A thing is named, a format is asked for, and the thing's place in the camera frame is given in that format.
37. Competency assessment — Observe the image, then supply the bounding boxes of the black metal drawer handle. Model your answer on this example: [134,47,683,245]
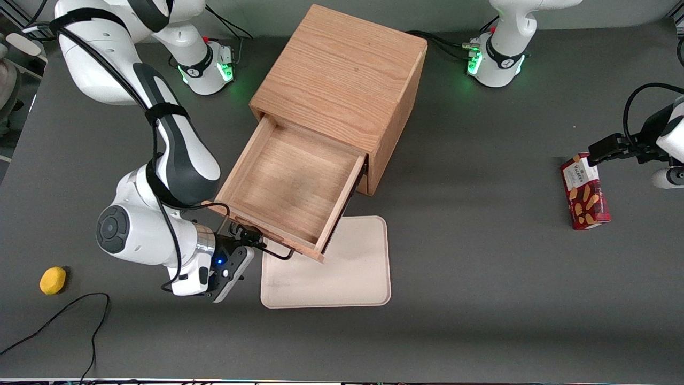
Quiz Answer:
[227,202,296,261]

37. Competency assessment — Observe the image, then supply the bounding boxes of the cream plastic tray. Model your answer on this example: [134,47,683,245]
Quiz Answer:
[260,215,392,309]

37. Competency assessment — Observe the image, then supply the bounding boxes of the oak wooden drawer cabinet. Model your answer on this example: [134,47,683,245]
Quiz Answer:
[250,4,429,197]

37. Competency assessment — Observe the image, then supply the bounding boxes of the thin black table cable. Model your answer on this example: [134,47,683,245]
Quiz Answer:
[0,292,111,381]

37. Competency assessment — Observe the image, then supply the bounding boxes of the black right base cables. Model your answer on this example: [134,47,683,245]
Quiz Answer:
[203,6,255,69]

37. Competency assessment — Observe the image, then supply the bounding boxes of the yellow lemon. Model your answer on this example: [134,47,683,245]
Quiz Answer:
[40,266,67,295]

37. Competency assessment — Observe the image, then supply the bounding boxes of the aluminium frame rail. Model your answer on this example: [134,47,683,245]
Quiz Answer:
[0,0,54,43]

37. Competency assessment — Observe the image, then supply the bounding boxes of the grey background object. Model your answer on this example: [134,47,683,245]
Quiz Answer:
[0,56,23,129]

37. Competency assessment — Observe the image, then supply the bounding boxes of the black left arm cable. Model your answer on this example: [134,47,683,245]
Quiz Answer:
[623,82,684,141]

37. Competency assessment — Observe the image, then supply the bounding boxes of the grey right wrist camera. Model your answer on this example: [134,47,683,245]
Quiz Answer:
[206,245,256,303]

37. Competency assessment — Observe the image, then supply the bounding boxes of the white rounded background object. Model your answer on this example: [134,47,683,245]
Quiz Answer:
[5,32,43,57]

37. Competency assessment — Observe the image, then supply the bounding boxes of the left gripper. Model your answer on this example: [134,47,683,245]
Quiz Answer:
[588,96,684,164]

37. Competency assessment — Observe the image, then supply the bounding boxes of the red tartan biscuit box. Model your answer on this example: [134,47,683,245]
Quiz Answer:
[560,152,611,231]

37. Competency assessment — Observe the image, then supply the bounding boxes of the black left base cables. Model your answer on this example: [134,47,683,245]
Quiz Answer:
[406,16,500,62]

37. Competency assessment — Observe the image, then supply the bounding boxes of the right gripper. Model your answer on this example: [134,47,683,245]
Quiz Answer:
[169,224,265,297]

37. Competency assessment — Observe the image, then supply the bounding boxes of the wooden drawer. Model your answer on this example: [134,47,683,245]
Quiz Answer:
[206,115,369,264]

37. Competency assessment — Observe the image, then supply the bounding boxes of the black base cables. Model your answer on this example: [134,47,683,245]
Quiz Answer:
[203,6,255,69]
[406,16,500,62]

